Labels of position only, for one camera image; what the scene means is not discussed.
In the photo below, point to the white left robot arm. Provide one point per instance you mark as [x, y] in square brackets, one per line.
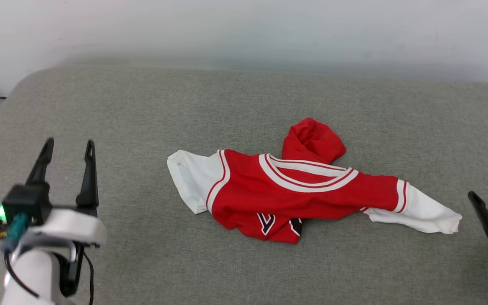
[32, 275]

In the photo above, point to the red and white jersey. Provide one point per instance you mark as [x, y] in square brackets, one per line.
[269, 190]

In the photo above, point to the grey fabric sofa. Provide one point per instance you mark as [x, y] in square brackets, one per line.
[244, 262]

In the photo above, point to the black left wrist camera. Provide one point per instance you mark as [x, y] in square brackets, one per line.
[26, 203]

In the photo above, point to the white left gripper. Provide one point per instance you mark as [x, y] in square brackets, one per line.
[68, 226]

